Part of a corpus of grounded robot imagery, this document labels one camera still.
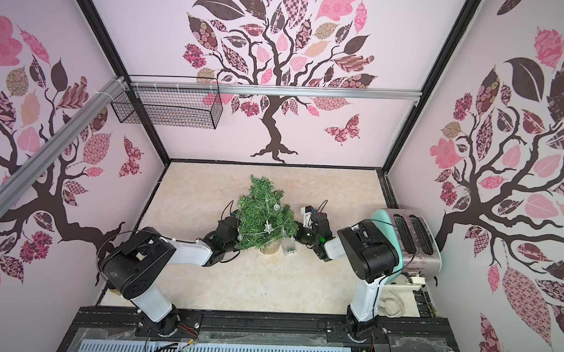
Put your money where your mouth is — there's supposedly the small green christmas tree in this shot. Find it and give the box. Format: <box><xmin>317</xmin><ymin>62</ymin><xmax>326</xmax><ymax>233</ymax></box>
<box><xmin>236</xmin><ymin>174</ymin><xmax>298</xmax><ymax>250</ymax></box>

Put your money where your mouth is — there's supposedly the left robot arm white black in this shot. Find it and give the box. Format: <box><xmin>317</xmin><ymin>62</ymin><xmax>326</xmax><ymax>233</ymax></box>
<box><xmin>97</xmin><ymin>216</ymin><xmax>239</xmax><ymax>337</ymax></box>

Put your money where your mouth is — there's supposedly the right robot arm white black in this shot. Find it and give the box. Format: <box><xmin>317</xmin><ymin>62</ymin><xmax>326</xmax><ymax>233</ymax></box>
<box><xmin>295</xmin><ymin>206</ymin><xmax>404</xmax><ymax>343</ymax></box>

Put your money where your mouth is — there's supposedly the clear battery box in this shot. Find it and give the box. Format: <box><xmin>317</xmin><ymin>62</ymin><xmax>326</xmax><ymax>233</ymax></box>
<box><xmin>281</xmin><ymin>238</ymin><xmax>297</xmax><ymax>255</ymax></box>

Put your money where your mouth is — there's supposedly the mint green toaster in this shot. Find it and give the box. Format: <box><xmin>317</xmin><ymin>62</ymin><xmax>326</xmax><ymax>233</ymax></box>
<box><xmin>371</xmin><ymin>208</ymin><xmax>443</xmax><ymax>279</ymax></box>

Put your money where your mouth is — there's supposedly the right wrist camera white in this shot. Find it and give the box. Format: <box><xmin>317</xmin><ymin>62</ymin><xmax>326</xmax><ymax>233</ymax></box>
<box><xmin>300</xmin><ymin>205</ymin><xmax>317</xmax><ymax>216</ymax></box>

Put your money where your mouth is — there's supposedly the white toaster power cord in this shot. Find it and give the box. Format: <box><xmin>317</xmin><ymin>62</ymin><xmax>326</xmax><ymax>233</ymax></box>
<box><xmin>377</xmin><ymin>271</ymin><xmax>426</xmax><ymax>320</ymax></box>

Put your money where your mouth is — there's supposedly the black wire basket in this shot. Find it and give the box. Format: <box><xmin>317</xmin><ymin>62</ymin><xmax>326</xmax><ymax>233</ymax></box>
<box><xmin>111</xmin><ymin>75</ymin><xmax>224</xmax><ymax>130</ymax></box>

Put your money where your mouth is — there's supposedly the back aluminium rail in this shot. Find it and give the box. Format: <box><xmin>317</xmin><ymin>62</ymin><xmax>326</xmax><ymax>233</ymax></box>
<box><xmin>131</xmin><ymin>80</ymin><xmax>422</xmax><ymax>102</ymax></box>

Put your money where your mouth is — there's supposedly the aluminium rail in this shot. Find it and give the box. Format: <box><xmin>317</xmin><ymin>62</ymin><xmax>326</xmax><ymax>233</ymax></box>
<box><xmin>0</xmin><ymin>76</ymin><xmax>126</xmax><ymax>218</ymax></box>
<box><xmin>131</xmin><ymin>80</ymin><xmax>422</xmax><ymax>102</ymax></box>

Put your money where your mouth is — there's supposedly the black base frame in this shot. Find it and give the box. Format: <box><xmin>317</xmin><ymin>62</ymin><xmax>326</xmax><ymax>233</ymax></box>
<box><xmin>58</xmin><ymin>306</ymin><xmax>460</xmax><ymax>352</ymax></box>

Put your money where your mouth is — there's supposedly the left aluminium rail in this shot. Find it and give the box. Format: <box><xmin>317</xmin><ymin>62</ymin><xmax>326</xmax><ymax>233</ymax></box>
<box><xmin>0</xmin><ymin>76</ymin><xmax>126</xmax><ymax>218</ymax></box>

